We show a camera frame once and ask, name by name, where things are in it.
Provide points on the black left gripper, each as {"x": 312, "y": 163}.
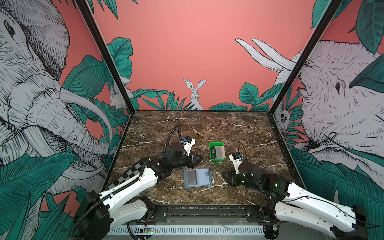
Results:
{"x": 193, "y": 160}

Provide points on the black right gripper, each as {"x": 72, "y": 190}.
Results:
{"x": 232, "y": 180}

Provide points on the blue leather card holder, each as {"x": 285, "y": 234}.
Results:
{"x": 204, "y": 178}

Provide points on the green plastic card tray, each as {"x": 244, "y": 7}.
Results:
{"x": 211, "y": 146}

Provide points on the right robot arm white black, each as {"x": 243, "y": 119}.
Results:
{"x": 285, "y": 201}

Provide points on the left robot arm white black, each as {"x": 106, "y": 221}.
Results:
{"x": 100, "y": 212}

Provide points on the black white checkerboard plate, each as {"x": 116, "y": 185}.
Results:
{"x": 130, "y": 173}

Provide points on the green lit circuit board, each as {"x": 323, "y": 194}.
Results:
{"x": 149, "y": 230}

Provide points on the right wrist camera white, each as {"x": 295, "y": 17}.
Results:
{"x": 236, "y": 158}

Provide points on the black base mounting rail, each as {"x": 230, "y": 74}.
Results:
{"x": 166, "y": 212}

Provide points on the white slotted cable duct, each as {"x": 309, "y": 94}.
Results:
{"x": 194, "y": 230}

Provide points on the black left frame post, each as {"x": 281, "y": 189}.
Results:
{"x": 98, "y": 38}

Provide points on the black frame post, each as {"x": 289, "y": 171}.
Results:
{"x": 321, "y": 26}
{"x": 98, "y": 38}

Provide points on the black right frame post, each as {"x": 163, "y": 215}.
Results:
{"x": 321, "y": 26}

